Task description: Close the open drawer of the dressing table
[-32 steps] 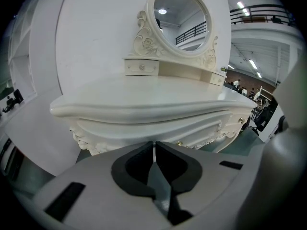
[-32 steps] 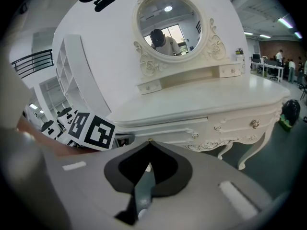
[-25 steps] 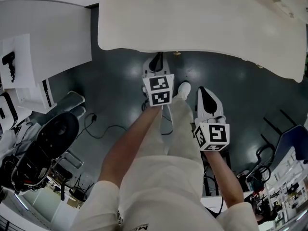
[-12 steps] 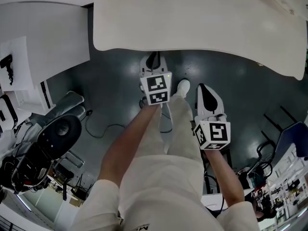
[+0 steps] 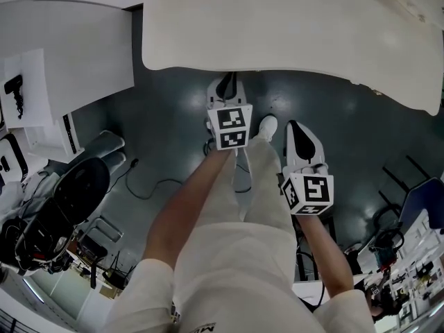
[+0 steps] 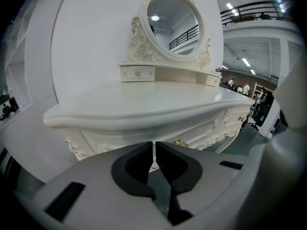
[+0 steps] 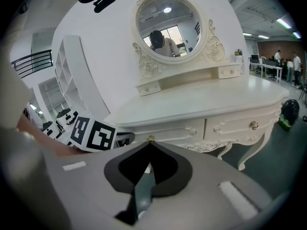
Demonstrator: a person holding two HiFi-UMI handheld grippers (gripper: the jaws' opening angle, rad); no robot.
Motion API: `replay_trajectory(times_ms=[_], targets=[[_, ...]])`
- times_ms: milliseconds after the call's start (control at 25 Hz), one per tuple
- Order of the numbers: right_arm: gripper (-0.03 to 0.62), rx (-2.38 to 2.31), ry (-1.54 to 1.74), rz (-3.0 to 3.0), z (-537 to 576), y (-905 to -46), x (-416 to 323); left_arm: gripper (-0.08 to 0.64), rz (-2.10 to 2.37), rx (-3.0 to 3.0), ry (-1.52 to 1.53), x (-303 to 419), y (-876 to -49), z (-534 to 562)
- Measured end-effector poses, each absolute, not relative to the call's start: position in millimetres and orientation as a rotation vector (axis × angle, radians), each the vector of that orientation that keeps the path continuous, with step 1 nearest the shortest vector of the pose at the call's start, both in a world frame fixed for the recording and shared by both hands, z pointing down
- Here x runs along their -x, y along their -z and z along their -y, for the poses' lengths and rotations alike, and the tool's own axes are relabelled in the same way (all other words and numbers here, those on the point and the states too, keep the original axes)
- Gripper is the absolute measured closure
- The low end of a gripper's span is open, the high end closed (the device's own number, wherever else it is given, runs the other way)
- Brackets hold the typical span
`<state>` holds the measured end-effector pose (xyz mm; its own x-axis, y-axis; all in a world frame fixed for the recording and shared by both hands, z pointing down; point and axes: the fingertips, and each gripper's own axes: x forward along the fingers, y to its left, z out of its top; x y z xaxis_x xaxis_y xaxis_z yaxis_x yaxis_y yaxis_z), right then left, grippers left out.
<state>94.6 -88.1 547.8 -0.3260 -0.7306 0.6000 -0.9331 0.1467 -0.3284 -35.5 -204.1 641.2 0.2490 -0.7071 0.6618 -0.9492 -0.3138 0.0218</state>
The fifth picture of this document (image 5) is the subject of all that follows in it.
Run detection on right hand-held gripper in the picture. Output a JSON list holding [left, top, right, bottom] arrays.
[[280, 120, 334, 216]]

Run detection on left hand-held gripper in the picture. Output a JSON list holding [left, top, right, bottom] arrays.
[[206, 71, 253, 151]]

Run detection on white ornate dressing table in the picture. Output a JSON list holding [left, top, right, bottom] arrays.
[[141, 0, 444, 117]]

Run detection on person's left forearm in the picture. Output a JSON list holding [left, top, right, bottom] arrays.
[[142, 149, 237, 266]]

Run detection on person's right forearm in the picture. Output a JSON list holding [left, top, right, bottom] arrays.
[[297, 213, 355, 300]]

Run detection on person's white shoe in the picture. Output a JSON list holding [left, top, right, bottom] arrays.
[[258, 114, 278, 142]]

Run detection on person's white trousers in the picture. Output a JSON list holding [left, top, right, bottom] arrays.
[[228, 135, 299, 256]]

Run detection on denim trousers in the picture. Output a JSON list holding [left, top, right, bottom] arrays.
[[83, 130, 126, 173]]

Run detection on person's white shirt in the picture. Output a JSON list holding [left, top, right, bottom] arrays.
[[103, 220, 375, 333]]

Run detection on cluttered white table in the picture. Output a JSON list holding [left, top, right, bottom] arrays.
[[357, 206, 444, 329]]

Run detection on white desk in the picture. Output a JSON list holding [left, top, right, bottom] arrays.
[[0, 0, 136, 162]]

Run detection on black round chair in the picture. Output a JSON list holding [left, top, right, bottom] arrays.
[[51, 157, 111, 228]]

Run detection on black hair dryer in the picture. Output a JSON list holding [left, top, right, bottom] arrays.
[[3, 75, 26, 120]]

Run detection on large white black appliance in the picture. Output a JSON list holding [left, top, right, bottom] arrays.
[[0, 133, 31, 187]]

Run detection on blue chair black frame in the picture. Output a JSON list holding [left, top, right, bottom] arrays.
[[374, 154, 444, 235]]

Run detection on black floor cable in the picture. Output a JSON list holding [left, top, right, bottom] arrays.
[[124, 157, 183, 200]]

